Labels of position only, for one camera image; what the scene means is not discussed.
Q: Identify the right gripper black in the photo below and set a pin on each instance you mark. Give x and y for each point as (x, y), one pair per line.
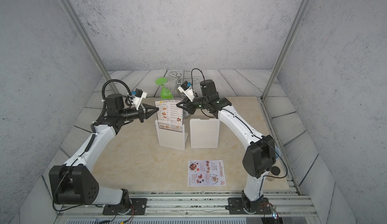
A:
(190, 108)

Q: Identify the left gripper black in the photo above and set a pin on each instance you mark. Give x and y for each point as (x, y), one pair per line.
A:
(142, 113)

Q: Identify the dim sum inn menu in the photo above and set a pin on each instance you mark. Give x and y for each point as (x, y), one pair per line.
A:
(169, 116)

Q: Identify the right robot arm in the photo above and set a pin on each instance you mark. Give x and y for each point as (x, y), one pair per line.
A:
(260, 155)

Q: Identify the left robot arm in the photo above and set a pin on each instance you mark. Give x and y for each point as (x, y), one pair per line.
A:
(72, 183)

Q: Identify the white menu rack left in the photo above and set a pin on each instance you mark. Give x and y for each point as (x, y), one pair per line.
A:
(170, 138)

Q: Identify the white menu rack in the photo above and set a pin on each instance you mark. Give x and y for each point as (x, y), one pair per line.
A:
(170, 138)
(204, 133)

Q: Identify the white menu rack right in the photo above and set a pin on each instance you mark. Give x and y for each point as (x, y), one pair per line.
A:
(204, 133)

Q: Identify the green plastic wine glass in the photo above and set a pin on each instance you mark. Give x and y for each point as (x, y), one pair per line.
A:
(165, 93)

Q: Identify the chrome glass holder stand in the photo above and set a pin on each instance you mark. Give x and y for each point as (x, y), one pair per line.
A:
(175, 79)

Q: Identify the pink special menu sheet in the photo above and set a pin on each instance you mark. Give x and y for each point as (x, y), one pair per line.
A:
(206, 173)

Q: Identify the light blue cup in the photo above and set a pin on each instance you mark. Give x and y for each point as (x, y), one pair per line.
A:
(277, 153)

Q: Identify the jar with black lid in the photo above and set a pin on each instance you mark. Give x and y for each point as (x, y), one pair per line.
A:
(273, 174)

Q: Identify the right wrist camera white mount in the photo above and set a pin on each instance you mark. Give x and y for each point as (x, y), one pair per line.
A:
(186, 89)

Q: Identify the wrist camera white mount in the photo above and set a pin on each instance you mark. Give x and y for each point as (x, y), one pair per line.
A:
(186, 89)
(137, 96)

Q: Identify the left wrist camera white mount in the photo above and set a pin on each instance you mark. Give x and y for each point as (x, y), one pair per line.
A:
(137, 96)

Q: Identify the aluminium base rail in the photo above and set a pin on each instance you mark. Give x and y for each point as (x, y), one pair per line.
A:
(203, 207)

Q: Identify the left metal frame post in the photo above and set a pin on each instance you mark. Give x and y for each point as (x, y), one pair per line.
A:
(76, 22)

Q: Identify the metal frame post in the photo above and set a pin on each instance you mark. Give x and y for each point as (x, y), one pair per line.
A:
(286, 46)
(76, 22)

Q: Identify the right metal frame post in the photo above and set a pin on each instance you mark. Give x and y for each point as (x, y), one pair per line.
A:
(286, 46)

